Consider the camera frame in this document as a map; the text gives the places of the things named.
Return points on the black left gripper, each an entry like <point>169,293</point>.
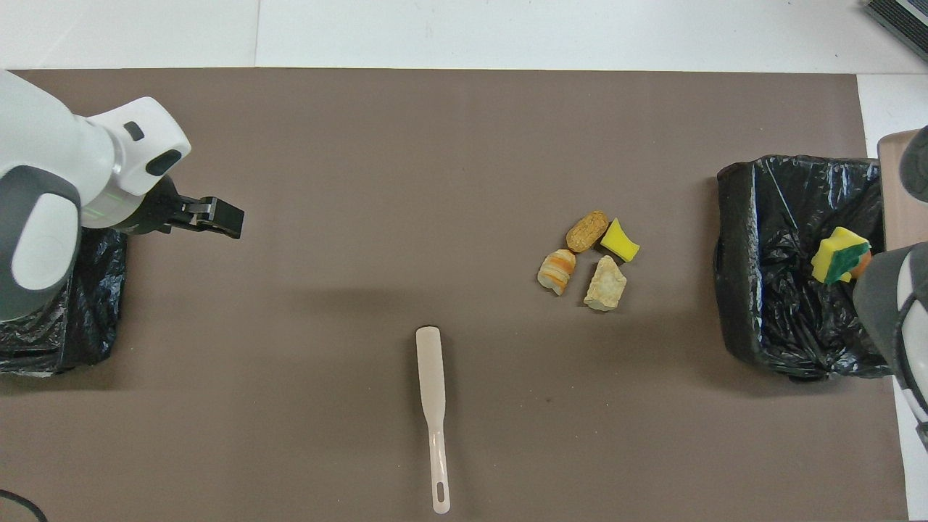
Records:
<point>161,206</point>

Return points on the beige hand brush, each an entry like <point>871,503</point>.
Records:
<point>431,377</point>

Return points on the orange striped croissant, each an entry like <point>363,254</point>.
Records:
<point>557,272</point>

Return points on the brown oval bread roll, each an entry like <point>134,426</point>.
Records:
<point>587,230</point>

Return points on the pale beige bread chunk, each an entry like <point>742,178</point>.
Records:
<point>605,284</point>

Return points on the yellow green sponge piece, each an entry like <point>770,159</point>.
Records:
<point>620,241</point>
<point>834,250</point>

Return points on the beige plastic dustpan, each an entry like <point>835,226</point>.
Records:
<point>895,203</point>

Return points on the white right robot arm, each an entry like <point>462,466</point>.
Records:
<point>888,312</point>

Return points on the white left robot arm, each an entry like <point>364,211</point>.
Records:
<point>51,167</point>

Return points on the bin with smooth black bag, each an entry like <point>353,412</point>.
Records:
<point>87,312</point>

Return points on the bin with knotted black bag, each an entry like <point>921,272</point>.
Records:
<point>776,290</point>

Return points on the brown table mat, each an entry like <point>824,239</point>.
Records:
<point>290,290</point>

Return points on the black ridged panel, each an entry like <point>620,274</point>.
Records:
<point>902,22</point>

